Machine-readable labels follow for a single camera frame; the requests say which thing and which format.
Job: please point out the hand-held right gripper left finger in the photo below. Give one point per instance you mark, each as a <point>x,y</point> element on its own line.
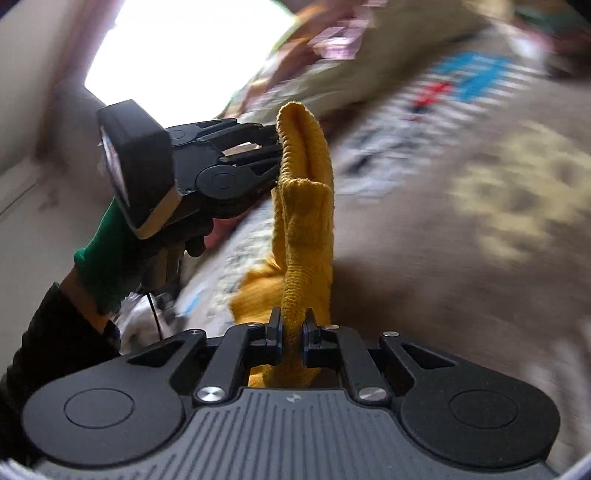
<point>276,339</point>

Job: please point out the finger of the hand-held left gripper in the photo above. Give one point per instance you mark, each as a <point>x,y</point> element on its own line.
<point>258,177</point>
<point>240,131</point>

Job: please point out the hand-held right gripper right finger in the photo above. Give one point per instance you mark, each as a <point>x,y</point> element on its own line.
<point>305,341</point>

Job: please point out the bright window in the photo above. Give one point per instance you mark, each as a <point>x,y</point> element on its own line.
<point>184,50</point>

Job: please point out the yellow knit garment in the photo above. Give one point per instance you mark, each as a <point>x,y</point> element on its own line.
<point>304,221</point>

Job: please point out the person's left hand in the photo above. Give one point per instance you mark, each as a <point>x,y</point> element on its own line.
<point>108,258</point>

